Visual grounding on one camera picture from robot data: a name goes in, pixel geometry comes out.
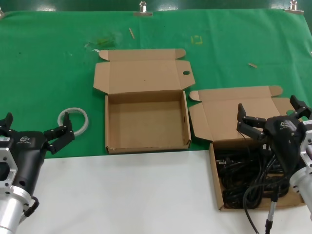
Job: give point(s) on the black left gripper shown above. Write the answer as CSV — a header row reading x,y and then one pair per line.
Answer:
x,y
29,158

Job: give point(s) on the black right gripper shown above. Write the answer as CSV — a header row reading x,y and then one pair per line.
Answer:
x,y
282,141

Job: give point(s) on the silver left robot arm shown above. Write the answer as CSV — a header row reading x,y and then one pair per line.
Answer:
x,y
9,212

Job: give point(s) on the cardboard box with round hole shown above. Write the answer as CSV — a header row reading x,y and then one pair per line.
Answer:
x,y
146,73

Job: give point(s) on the short wooden stick piece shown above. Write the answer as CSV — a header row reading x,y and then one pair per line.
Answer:
x,y
252,65

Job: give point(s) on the green table cloth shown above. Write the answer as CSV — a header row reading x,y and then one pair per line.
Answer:
x,y
48,73

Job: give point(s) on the metal binder clip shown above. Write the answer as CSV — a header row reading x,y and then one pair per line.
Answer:
x,y
293,9
143,12

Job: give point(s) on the clear plastic wrapper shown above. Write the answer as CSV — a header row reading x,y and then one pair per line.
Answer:
x,y
103,41

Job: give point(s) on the thin wooden stick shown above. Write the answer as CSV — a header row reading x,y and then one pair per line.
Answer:
x,y
131,33

